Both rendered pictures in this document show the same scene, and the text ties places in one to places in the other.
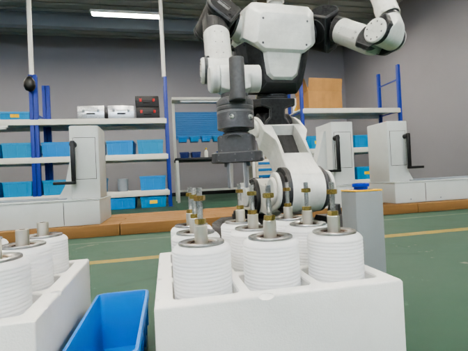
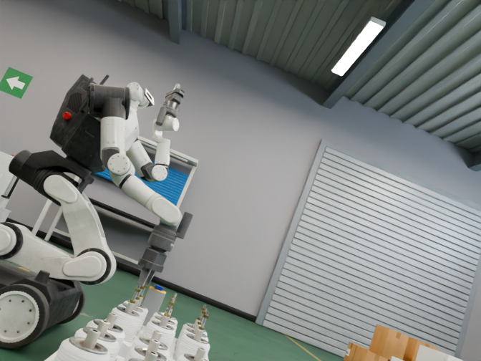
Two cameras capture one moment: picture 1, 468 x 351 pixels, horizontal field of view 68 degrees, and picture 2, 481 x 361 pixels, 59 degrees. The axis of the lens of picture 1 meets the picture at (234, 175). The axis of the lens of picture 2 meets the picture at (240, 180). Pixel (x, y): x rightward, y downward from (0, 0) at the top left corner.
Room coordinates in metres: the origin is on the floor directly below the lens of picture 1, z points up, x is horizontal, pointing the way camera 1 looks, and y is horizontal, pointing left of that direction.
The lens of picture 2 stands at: (0.41, 1.48, 0.46)
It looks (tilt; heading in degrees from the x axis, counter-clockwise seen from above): 13 degrees up; 279
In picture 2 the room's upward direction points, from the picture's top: 22 degrees clockwise
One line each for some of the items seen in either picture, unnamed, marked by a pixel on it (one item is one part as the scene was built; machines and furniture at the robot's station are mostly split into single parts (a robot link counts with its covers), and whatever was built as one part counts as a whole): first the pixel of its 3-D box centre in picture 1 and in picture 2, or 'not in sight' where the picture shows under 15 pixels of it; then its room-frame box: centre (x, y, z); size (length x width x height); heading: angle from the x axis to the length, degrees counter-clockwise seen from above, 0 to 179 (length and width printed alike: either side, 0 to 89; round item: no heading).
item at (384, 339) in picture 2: not in sight; (388, 343); (-1.01, -3.57, 0.45); 0.30 x 0.24 x 0.30; 103
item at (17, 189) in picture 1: (24, 189); not in sight; (5.04, 3.04, 0.36); 0.50 x 0.38 x 0.21; 11
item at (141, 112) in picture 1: (147, 115); not in sight; (5.35, 1.28, 1.40); 0.42 x 0.34 x 0.17; 13
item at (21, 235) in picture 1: (22, 238); (155, 338); (0.63, 0.39, 0.26); 0.02 x 0.02 x 0.03
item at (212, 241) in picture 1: (201, 242); (197, 339); (0.58, 0.06, 0.25); 0.08 x 0.08 x 0.01
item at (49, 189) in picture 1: (62, 186); not in sight; (5.14, 2.54, 0.36); 0.50 x 0.38 x 0.21; 11
